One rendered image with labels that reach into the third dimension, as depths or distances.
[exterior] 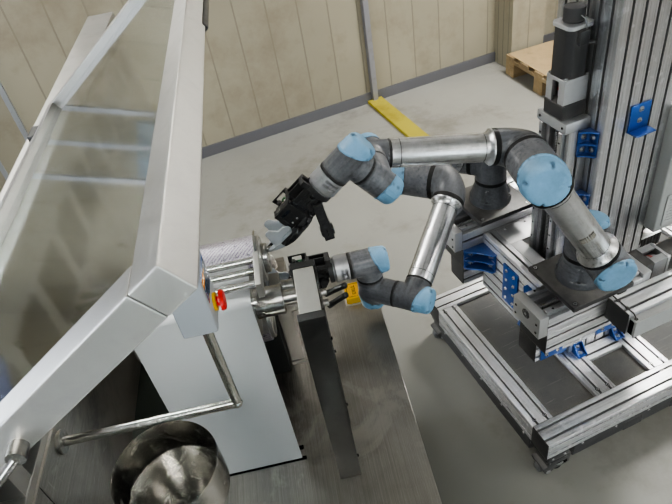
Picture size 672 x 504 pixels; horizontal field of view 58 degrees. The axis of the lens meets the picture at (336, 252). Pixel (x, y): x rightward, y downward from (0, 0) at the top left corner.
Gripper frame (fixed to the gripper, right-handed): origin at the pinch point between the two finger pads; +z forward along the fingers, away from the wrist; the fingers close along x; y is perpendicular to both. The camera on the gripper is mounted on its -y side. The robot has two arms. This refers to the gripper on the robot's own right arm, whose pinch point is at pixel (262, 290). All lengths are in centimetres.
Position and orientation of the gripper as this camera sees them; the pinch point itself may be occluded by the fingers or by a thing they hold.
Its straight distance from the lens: 166.6
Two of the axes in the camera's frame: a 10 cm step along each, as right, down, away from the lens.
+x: 1.6, 6.2, -7.7
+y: -1.4, -7.6, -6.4
